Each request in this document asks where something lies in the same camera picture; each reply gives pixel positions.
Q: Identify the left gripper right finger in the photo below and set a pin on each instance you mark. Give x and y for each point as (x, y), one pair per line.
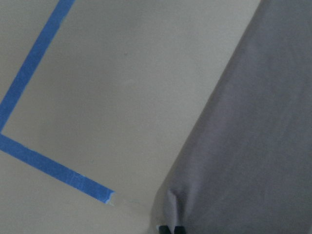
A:
(179, 230)

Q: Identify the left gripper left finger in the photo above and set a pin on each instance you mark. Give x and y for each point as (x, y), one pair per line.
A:
(163, 229)

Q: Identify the dark brown t-shirt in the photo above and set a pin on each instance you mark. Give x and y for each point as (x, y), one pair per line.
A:
(246, 167)

